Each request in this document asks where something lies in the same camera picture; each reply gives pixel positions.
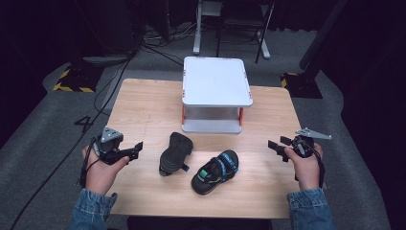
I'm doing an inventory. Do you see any white metal stand leg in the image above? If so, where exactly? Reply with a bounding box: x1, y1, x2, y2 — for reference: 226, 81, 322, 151
192, 0, 205, 56
258, 30, 272, 60

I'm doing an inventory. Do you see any right hand-held gripper cable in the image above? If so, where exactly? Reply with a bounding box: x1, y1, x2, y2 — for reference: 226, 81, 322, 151
314, 148, 327, 190

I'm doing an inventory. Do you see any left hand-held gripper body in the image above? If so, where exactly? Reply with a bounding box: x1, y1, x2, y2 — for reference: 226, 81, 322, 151
93, 126, 128, 166

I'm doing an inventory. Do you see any long black floor cable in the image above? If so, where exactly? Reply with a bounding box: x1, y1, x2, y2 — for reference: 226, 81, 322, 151
9, 54, 137, 230

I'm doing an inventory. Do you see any hand-held gripper cable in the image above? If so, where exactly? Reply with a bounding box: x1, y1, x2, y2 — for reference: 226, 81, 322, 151
79, 136, 103, 189
314, 148, 327, 190

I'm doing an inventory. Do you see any person's left hand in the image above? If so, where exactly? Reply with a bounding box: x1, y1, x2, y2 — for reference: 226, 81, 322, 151
81, 146, 130, 196

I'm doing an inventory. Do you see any white two-tier shoe rack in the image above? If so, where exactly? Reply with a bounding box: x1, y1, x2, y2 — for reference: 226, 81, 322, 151
181, 56, 254, 134

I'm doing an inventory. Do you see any black child's shoe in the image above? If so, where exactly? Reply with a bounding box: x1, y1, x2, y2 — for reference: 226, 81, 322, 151
158, 131, 194, 177
191, 149, 239, 196

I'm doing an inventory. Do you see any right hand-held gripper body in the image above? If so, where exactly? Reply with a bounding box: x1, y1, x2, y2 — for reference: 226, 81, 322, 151
290, 126, 333, 159

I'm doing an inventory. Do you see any black yellow-striped stand base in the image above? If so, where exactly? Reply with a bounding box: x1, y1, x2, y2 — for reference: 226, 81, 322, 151
281, 71, 324, 100
52, 64, 105, 94

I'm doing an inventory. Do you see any black slanted pole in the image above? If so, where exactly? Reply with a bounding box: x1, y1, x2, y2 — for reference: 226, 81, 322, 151
299, 0, 350, 72

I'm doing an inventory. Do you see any left hand-held gripper cable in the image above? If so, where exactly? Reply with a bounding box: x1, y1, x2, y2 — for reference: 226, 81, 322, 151
79, 136, 103, 189

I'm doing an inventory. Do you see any thin black floor cable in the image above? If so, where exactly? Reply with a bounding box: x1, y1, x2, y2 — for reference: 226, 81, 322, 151
141, 43, 185, 67

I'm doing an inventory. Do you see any person's right hand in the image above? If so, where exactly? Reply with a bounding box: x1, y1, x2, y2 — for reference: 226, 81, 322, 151
284, 143, 324, 192

